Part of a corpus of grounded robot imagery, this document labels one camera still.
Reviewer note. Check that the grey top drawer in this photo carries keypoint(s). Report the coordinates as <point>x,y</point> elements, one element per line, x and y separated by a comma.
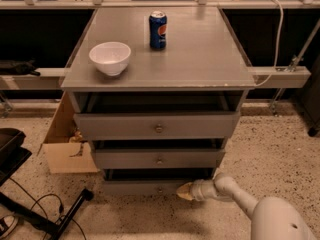
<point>155,126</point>

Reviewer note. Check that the grey bottom drawer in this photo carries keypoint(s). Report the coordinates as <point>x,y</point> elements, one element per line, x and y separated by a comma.
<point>151,181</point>

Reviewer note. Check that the blue Pepsi can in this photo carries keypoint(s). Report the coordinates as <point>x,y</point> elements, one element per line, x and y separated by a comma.
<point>157,27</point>

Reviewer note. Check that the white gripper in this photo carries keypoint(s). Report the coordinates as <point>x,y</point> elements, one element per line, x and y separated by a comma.
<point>197,190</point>

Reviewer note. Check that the grey middle drawer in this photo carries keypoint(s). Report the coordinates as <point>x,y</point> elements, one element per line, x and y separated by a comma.
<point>157,158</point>

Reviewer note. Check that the dark cart with wheel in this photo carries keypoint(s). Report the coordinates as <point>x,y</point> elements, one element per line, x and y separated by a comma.
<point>309,99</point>

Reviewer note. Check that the grey drawer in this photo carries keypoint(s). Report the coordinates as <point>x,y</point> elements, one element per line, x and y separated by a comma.
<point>157,158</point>
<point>155,126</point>
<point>151,181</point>

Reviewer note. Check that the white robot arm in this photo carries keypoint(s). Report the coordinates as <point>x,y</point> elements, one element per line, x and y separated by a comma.
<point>272,218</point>

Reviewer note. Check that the black object on rail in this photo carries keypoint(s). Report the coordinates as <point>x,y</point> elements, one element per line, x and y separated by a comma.
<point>12,67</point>

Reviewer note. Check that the black and white sneaker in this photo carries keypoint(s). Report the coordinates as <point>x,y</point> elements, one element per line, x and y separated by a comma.
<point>7,225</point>

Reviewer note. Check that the open cardboard box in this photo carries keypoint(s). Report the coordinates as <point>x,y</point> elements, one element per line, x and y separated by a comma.
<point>63,147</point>

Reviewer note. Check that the grey drawer cabinet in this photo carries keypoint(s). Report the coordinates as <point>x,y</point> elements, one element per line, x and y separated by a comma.
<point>171,102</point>

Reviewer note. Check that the white bowl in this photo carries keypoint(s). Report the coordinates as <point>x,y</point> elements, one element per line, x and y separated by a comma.
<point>110,58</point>

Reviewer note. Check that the grey metal rail frame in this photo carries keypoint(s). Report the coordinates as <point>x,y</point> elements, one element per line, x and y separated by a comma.
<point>283,77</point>

